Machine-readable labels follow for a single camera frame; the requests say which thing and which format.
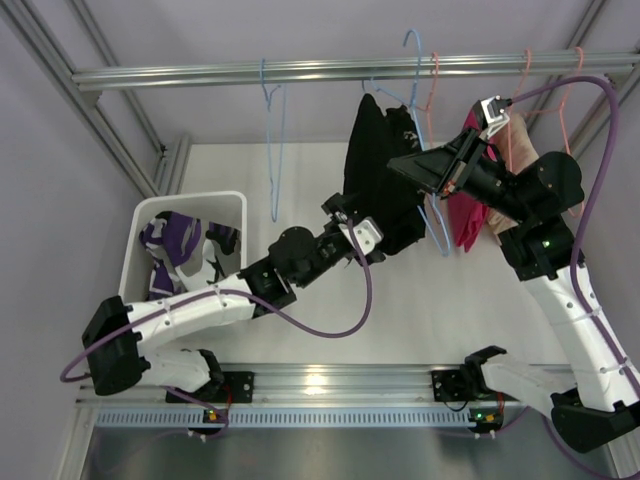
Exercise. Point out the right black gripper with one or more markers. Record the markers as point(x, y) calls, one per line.
point(463, 163)

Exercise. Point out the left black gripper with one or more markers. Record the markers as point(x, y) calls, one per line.
point(338, 215)

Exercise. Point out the light blue wire hanger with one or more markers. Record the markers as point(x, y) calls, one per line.
point(275, 97)

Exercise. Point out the purple camouflage trousers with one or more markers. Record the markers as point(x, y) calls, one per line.
point(188, 253)

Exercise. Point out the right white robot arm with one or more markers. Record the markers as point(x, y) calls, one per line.
point(601, 403)

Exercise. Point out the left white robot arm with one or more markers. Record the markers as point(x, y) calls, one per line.
point(131, 344)

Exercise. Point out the black patterned trousers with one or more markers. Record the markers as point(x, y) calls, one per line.
point(403, 130)

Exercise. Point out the pink trousers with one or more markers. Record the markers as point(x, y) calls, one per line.
point(467, 217)

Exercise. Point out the beige trousers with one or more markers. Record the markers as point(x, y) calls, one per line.
point(516, 149)

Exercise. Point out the white plastic basket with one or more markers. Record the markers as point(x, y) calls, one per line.
point(226, 207)

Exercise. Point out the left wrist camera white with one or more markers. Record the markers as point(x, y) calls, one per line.
point(364, 235)

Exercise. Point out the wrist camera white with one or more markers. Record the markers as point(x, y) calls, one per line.
point(492, 114)
point(364, 235)

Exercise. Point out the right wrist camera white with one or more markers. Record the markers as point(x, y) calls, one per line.
point(492, 114)

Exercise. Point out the salmon wire hanger middle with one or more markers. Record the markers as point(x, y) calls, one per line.
point(524, 75)

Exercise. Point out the right aluminium frame post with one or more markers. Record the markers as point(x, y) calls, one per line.
point(576, 116)

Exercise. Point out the grey slotted cable duct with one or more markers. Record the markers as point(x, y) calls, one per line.
point(289, 417)

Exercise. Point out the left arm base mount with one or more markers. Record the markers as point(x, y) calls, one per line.
point(230, 387)

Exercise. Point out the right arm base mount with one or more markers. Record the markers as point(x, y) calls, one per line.
point(453, 385)

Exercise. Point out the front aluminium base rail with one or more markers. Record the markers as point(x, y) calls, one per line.
point(312, 385)

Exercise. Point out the aluminium hanging rail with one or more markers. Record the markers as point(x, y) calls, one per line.
point(307, 71)

